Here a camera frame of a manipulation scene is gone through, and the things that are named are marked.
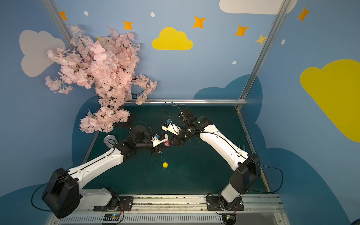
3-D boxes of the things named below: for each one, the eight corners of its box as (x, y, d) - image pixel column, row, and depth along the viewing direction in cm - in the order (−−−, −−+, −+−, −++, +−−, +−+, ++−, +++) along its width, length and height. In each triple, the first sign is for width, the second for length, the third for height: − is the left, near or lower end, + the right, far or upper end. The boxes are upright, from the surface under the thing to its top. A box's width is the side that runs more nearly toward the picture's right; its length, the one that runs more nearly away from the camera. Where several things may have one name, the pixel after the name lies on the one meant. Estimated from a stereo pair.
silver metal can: (105, 148, 98) (101, 143, 92) (109, 139, 102) (105, 134, 97) (116, 148, 98) (113, 144, 93) (119, 139, 103) (116, 134, 97)
